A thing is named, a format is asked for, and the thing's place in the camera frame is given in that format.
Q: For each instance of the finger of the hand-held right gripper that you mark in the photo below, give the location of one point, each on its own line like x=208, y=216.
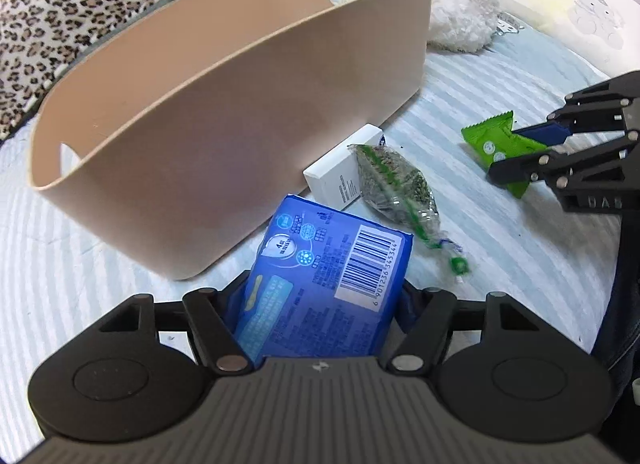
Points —
x=590, y=106
x=555, y=163

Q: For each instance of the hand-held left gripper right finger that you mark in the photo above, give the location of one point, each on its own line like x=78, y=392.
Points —
x=408, y=305

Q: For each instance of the beige plastic basket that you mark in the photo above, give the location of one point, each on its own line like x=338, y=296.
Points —
x=200, y=118

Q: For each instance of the blue tissue packet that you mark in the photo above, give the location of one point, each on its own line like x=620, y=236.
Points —
x=320, y=294

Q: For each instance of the leopard print blanket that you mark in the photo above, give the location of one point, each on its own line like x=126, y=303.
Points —
x=75, y=3

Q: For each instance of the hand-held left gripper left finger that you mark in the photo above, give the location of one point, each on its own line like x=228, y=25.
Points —
x=233, y=302

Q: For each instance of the clear bag of seeds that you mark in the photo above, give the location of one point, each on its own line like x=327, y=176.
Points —
x=395, y=183

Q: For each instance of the white small box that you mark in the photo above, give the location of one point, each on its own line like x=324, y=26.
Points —
x=334, y=171

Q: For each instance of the green snack packet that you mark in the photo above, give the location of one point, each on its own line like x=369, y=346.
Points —
x=487, y=143

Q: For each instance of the white plush tag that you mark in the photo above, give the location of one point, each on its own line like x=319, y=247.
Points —
x=510, y=26

